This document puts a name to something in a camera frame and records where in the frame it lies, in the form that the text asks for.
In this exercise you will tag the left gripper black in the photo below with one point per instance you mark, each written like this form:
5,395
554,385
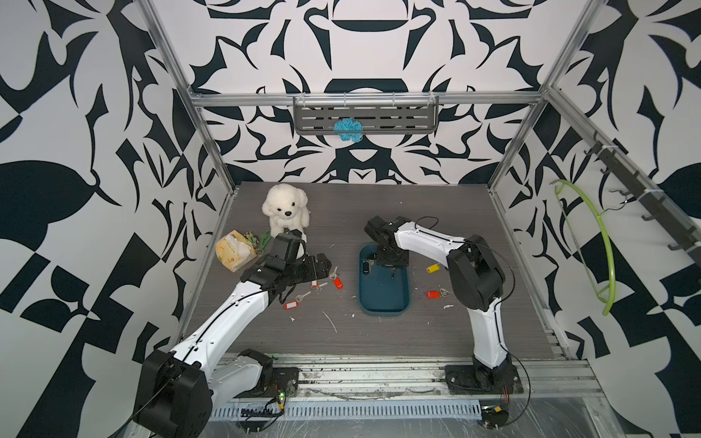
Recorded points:
313,273

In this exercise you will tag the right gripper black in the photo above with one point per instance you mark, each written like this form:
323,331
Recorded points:
400,262

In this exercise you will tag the teal plastic storage box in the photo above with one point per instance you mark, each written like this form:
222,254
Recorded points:
384,292

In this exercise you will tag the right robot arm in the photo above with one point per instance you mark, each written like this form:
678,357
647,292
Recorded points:
476,277

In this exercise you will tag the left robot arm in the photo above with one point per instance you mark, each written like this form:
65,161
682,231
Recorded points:
179,389

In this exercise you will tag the yellow paper bag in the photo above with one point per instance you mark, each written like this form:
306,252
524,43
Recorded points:
234,251

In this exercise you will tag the white plush dog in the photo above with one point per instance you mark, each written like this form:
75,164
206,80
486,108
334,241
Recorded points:
286,207

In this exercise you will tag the blue scrunchie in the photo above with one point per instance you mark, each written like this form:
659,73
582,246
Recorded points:
349,130

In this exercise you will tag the green hoop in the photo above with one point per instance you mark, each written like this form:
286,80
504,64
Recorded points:
597,257

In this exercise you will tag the green keychain bundle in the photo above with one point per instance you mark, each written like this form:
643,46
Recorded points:
259,242

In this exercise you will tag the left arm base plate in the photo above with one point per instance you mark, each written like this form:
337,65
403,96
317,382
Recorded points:
279,380

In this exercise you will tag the grey metal wall shelf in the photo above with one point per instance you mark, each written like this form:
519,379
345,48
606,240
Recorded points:
393,115

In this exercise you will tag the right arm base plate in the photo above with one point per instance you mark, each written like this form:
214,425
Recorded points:
480,379

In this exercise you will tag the white cable duct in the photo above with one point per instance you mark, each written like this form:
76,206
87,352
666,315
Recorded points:
353,410

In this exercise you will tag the black wall hook rail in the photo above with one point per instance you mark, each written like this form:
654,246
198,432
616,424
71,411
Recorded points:
658,204

